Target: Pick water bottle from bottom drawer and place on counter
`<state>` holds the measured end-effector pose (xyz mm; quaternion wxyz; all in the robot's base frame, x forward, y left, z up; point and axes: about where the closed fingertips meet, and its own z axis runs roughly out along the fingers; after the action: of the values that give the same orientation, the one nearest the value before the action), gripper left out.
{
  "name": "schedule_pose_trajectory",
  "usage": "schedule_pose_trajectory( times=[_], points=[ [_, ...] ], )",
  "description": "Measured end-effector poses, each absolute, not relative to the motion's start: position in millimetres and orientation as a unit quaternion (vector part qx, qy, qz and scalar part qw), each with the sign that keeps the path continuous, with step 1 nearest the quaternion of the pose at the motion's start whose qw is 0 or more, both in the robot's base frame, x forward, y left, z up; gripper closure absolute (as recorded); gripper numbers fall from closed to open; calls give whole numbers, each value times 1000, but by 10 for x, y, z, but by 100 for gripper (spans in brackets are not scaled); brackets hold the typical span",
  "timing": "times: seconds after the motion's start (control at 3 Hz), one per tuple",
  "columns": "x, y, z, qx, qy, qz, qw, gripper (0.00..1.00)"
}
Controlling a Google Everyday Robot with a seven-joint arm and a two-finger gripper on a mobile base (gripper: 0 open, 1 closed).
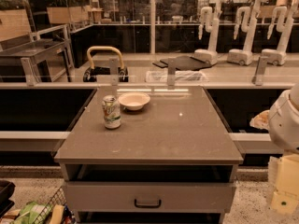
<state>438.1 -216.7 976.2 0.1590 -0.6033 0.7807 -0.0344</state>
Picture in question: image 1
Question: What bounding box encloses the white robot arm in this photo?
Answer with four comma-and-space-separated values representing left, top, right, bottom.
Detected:
249, 84, 299, 153

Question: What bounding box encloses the green white soda can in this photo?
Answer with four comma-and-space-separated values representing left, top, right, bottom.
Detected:
102, 95, 121, 129

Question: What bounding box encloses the clear plastic tray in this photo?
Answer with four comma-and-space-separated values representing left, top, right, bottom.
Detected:
145, 70, 208, 83

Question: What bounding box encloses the white parked robot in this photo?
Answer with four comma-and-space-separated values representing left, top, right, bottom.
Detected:
227, 0, 269, 66
262, 0, 299, 66
193, 0, 233, 65

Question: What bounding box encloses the white paper bowl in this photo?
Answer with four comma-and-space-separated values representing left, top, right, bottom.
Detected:
119, 92, 150, 111

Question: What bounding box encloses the grey metal table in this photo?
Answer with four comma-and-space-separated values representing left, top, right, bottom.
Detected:
0, 39, 73, 82

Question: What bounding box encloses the black bin stack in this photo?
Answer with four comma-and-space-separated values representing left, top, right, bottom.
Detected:
0, 180, 15, 217

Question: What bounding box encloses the wire basket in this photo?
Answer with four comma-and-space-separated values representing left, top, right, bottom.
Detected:
31, 186, 77, 224

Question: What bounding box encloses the grey drawer with black handle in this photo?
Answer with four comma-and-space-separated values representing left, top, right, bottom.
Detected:
63, 182, 235, 213

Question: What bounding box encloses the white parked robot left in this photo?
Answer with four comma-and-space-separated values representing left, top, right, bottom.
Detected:
193, 0, 233, 65

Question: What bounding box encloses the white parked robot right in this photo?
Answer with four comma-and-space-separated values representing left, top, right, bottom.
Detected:
262, 0, 299, 66

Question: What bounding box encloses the yellow robot base block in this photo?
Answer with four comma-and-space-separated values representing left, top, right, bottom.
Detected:
268, 154, 299, 215

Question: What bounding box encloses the green snack bag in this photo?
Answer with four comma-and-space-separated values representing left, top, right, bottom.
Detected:
12, 202, 51, 224

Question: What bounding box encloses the grey counter cabinet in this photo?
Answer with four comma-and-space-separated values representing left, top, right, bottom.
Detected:
55, 87, 243, 224

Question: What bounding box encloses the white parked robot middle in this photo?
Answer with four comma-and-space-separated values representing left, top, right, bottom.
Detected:
227, 0, 269, 66

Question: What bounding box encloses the black floor mat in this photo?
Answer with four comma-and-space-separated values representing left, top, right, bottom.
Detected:
152, 55, 212, 71

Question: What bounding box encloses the yellow item in basket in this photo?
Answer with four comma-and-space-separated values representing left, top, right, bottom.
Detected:
49, 204, 64, 224

